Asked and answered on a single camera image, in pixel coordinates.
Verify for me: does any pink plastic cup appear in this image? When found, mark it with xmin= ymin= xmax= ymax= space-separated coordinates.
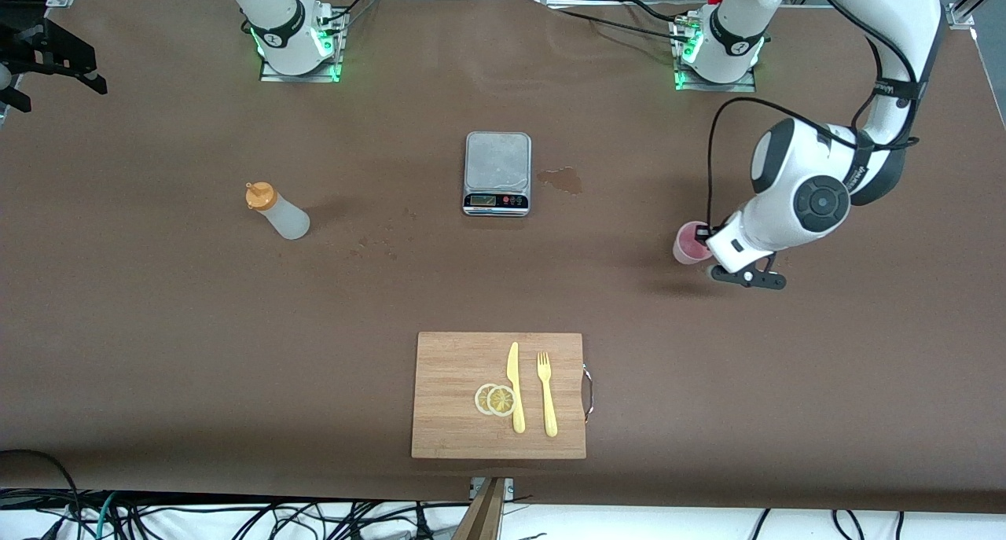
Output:
xmin=673 ymin=220 xmax=713 ymax=266

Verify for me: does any translucent sauce bottle orange cap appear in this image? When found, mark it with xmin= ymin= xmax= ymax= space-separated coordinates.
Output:
xmin=245 ymin=182 xmax=310 ymax=241

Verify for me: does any silver digital kitchen scale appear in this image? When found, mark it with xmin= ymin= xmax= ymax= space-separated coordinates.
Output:
xmin=462 ymin=131 xmax=532 ymax=217

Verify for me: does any yellow plastic fork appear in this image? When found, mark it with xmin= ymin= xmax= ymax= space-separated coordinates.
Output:
xmin=537 ymin=351 xmax=559 ymax=438

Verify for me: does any yellow plastic knife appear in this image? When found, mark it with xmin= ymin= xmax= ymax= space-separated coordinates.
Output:
xmin=507 ymin=341 xmax=526 ymax=435

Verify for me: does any wooden cutting board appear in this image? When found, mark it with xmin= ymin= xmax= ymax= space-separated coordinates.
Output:
xmin=411 ymin=332 xmax=587 ymax=460

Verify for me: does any brown table cover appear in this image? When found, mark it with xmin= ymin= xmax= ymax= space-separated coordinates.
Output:
xmin=0 ymin=0 xmax=1006 ymax=514

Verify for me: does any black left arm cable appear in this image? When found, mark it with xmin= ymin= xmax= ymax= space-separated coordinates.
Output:
xmin=707 ymin=0 xmax=922 ymax=238

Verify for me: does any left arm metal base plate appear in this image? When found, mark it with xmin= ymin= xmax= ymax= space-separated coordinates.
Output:
xmin=674 ymin=13 xmax=757 ymax=93

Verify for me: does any small metal bracket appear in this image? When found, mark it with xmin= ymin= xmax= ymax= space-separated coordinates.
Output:
xmin=470 ymin=477 xmax=516 ymax=503

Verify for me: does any wooden post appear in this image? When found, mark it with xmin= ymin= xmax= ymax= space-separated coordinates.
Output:
xmin=452 ymin=477 xmax=508 ymax=540

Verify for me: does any teal cable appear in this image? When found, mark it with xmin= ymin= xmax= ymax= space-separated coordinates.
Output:
xmin=94 ymin=491 xmax=119 ymax=540

